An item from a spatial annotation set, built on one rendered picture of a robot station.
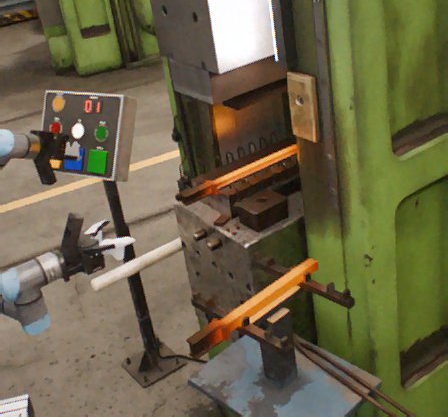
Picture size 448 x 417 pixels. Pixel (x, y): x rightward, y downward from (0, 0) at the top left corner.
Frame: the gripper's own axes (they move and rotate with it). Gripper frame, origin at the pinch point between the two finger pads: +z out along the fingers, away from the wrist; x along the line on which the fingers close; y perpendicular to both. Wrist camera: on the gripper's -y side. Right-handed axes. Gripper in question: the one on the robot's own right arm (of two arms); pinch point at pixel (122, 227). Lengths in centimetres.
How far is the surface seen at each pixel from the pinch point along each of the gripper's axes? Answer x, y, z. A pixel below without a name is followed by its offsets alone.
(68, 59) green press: -485, 87, 181
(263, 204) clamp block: 17.5, 1.8, 35.4
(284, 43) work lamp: 27, -44, 41
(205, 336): 51, 4, -8
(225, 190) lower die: 4.0, 0.6, 32.2
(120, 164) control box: -38.9, 0.6, 20.1
